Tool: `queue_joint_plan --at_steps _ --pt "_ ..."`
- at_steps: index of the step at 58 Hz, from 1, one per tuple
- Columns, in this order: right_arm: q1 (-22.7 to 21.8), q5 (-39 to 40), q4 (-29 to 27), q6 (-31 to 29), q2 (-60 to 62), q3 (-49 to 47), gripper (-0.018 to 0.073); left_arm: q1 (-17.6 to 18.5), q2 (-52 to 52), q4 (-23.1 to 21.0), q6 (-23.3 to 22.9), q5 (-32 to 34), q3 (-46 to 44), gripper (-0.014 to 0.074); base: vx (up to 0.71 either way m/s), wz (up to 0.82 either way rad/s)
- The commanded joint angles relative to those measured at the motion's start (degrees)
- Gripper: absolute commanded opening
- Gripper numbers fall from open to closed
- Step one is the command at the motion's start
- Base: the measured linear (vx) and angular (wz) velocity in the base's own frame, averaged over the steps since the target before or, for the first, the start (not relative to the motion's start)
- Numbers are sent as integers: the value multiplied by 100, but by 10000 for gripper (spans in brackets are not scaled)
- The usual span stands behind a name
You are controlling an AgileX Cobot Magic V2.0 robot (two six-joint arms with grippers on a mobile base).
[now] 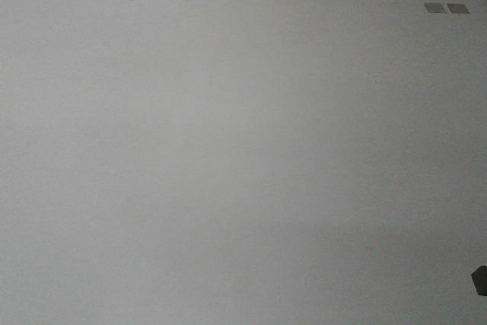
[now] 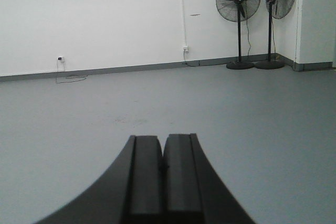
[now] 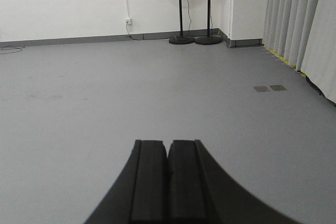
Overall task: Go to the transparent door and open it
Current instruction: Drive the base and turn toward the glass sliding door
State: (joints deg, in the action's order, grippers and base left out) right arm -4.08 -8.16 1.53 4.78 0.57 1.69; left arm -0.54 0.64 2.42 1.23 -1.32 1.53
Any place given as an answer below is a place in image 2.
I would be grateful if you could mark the black pedestal fan right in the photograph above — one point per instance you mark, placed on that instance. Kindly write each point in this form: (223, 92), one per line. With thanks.
(277, 9)

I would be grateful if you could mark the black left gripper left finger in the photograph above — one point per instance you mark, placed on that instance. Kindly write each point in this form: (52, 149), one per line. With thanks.
(129, 191)

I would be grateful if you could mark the black pedestal fan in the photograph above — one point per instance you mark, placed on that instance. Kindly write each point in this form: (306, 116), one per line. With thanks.
(277, 9)
(238, 11)

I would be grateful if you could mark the black pedestal fan left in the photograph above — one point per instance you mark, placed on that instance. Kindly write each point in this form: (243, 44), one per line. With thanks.
(238, 11)

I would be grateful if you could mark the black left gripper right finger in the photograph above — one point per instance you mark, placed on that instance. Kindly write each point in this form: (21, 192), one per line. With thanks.
(194, 193)

